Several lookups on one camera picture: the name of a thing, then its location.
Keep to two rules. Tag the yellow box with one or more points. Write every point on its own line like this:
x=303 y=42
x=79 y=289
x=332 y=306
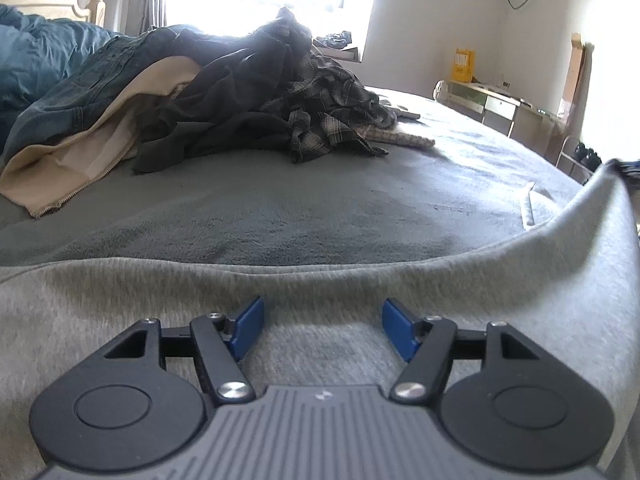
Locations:
x=463 y=65

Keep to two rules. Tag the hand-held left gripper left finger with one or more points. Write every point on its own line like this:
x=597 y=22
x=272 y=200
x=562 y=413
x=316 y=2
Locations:
x=248 y=327

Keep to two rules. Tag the dark sneakers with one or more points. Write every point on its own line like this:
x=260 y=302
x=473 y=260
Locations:
x=334 y=39

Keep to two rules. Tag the dark plaid shirt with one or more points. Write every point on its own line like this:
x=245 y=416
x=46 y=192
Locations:
x=325 y=115

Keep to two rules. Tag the cream bedpost finial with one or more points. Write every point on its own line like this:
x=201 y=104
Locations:
x=441 y=92

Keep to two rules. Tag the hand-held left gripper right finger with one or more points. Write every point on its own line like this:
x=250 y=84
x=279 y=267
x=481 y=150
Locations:
x=397 y=330

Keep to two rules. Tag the beige zip jacket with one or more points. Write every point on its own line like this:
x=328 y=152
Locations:
x=75 y=165

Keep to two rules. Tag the light desk with drawers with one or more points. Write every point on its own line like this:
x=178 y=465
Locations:
x=500 y=107

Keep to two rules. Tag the beige knit cloth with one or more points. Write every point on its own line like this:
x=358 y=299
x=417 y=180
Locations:
x=400 y=139

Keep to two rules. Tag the black garment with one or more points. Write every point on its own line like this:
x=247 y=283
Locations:
x=225 y=100

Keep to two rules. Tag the metal shoe rack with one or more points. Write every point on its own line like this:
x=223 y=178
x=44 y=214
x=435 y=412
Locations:
x=582 y=157

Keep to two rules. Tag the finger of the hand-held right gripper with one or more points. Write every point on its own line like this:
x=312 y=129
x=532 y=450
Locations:
x=629 y=169

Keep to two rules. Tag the grey hoodie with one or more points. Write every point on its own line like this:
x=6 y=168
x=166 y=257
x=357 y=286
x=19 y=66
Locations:
x=325 y=290

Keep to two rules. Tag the cardboard shoe box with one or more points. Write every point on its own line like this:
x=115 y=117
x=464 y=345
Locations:
x=340 y=54

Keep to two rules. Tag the blue denim jeans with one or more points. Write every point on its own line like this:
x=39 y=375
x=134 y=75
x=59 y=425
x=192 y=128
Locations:
x=90 y=80

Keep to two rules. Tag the tall cardboard box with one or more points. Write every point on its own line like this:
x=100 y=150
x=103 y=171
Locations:
x=575 y=85

